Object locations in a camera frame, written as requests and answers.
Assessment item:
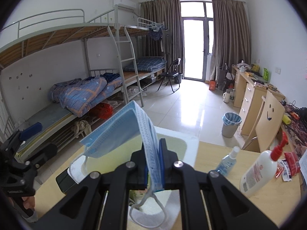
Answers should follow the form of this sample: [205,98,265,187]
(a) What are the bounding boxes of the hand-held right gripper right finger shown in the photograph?
[158,138,280,230]

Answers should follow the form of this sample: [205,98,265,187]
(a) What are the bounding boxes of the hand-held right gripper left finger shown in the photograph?
[31,142,149,230]

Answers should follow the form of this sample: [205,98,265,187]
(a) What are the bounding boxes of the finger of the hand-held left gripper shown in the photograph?
[17,142,58,167]
[0,122,43,150]

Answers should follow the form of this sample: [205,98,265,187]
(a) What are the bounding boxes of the white foam box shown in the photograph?
[67,126,200,230]

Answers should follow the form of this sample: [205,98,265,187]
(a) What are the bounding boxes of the blue face mask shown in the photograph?
[80,100,168,229]

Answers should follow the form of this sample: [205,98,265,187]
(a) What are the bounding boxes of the person's left hand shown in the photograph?
[21,195,37,210]

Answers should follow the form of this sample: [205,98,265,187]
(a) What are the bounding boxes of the black flat object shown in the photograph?
[56,171,78,194]

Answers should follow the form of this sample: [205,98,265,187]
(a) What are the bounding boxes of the beige cloth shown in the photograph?
[72,119,92,138]

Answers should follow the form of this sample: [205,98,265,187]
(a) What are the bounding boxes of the blue plaid quilt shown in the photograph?
[49,76,107,117]

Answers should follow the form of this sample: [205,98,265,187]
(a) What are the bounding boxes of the clear blue spray bottle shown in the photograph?
[215,146,240,175]

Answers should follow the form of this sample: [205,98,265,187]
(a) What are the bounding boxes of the red plastic bag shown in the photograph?
[90,103,113,120]

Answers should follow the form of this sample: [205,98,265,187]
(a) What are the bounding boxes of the grey trash bin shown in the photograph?
[221,112,242,138]

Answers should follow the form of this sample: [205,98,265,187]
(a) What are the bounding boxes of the black folding chair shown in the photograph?
[158,58,182,93]

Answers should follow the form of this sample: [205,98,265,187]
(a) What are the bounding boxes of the grey metal bunk bed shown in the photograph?
[0,9,144,163]
[114,5,172,89]

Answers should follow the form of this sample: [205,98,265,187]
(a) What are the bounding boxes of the white lotion bottle red pump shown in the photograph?
[239,132,288,198]

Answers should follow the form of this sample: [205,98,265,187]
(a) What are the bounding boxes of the dark blue garment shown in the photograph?
[103,72,123,83]

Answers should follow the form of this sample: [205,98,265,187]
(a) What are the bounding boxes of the folded blue plaid blanket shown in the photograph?
[123,57,167,72]

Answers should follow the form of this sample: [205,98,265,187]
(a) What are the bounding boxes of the grey metal ladder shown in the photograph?
[107,25,144,107]

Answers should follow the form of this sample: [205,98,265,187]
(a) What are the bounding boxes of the dark bag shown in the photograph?
[218,63,235,90]

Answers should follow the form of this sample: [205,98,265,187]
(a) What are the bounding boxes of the wooden desk with drawers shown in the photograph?
[231,65,286,136]

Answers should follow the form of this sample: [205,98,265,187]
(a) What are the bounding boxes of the orange candy wrapper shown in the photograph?
[276,162,286,178]

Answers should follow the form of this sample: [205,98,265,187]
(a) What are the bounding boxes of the wooden chair smiley face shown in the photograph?
[241,90,285,152]

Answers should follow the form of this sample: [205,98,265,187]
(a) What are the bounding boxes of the glass balcony door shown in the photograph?
[180,1,214,81]

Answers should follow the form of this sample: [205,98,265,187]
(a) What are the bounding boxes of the hanging black garment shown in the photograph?
[161,29,172,53]

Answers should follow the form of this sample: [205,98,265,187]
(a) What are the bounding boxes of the hanging dark blue shorts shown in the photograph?
[149,27,163,41]

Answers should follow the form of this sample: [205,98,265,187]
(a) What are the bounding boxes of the red snack packet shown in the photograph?
[284,151,301,173]

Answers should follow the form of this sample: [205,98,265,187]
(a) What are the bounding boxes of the light blue clothes hanger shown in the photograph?
[146,20,163,29]

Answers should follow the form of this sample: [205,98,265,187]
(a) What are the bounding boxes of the printed desk mat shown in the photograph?
[283,105,307,154]

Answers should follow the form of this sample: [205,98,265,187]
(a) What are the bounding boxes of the printed paper sheet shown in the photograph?
[299,149,307,185]

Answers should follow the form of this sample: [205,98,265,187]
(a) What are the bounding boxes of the brown curtain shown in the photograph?
[211,0,251,87]
[140,0,181,76]

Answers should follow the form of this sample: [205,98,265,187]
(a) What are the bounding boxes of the white air conditioner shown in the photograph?
[113,0,136,11]

